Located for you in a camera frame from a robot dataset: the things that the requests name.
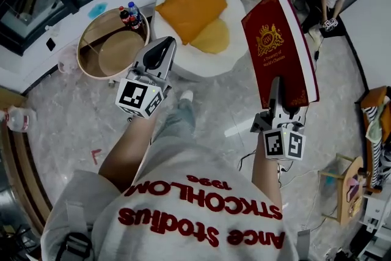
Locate orange armchair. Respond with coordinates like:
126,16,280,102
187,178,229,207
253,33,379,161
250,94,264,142
355,85,391,195

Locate black cable with adapter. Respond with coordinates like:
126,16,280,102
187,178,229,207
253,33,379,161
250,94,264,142
305,35,325,85

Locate pale green cloth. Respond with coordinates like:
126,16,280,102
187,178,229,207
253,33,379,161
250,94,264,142
366,106,386,142

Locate grey shoulder strap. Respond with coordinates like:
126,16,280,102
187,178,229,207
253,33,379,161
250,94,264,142
54,201,94,261
296,229,312,261

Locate white round pouf seat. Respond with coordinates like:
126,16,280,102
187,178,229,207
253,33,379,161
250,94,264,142
151,0,248,82

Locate translucent pink plastic bag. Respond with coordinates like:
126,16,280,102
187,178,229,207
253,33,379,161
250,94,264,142
57,45,81,74

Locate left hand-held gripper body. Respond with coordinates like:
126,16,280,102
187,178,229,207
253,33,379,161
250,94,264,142
115,66,173,119

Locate yellow snack pack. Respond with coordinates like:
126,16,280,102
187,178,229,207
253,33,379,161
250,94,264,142
349,197,363,218

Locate round wooden side table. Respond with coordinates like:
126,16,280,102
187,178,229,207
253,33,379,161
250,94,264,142
76,7,151,81

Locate white shoe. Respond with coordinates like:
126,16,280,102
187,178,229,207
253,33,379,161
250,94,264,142
179,90,194,104

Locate yellow round cushion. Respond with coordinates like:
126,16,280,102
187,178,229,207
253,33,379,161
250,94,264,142
189,17,230,55

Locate oval wooden coffee table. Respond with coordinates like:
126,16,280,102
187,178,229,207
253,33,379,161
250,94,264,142
318,153,366,226

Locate black floor mat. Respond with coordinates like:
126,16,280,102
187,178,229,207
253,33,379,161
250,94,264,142
320,17,352,39

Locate black equipment rack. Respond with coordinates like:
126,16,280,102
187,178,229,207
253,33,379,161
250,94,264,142
0,222,43,261

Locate black-and-white striped cloth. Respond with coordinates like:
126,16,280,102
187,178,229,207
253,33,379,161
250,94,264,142
362,103,391,192

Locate person's left forearm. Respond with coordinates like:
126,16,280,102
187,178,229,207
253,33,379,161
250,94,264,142
97,114,159,193

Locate clear plastic water jug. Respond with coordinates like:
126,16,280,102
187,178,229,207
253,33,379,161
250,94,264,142
0,105,37,134

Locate red gold-embossed book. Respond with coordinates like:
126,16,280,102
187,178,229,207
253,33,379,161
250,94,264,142
240,0,321,110

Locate orange square pillow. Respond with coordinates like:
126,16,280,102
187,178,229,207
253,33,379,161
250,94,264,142
155,0,228,46

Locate blue-label water bottle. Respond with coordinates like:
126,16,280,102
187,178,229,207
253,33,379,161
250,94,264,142
127,1,142,22

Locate thin black cable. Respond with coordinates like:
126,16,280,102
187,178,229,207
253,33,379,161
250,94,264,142
238,150,261,171

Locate light blue jeans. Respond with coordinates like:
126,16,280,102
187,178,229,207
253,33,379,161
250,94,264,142
152,97,197,144

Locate white cabinet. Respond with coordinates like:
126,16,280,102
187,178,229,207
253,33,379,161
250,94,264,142
357,191,391,261

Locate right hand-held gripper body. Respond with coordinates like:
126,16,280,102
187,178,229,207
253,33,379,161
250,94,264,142
250,106,307,162

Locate person's right forearm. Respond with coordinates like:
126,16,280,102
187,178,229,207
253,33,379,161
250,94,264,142
250,133,284,210

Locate small maroon book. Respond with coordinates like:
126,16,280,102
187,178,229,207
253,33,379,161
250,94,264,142
346,180,361,202

